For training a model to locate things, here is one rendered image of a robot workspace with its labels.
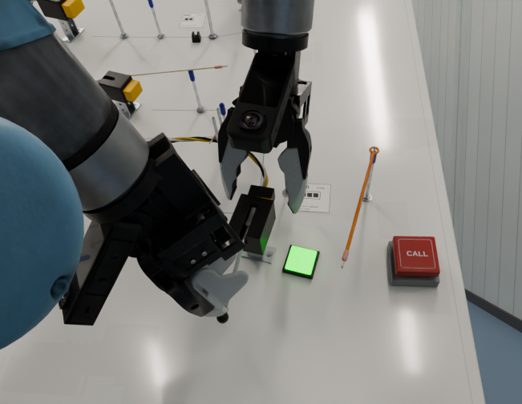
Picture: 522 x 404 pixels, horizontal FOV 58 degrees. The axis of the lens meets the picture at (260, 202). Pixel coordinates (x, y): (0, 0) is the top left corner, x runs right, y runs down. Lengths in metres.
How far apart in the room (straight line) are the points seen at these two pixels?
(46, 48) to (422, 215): 0.51
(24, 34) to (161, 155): 0.14
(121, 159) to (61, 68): 0.07
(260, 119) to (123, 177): 0.17
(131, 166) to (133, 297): 0.32
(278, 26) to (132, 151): 0.22
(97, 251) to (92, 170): 0.08
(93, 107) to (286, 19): 0.24
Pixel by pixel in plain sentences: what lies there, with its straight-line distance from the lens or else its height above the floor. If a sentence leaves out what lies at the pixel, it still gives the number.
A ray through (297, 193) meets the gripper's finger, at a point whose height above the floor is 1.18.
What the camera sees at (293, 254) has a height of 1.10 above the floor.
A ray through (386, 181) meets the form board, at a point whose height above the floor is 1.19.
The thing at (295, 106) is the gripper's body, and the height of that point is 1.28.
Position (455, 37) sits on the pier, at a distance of 4.68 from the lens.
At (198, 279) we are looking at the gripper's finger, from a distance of 0.44.
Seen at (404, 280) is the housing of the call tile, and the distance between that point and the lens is 0.60.
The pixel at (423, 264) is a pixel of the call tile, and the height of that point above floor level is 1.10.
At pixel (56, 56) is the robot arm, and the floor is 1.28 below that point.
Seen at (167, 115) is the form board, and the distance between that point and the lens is 0.82.
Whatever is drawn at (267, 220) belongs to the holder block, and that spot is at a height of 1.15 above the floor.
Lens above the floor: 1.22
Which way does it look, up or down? 5 degrees down
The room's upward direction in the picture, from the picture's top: straight up
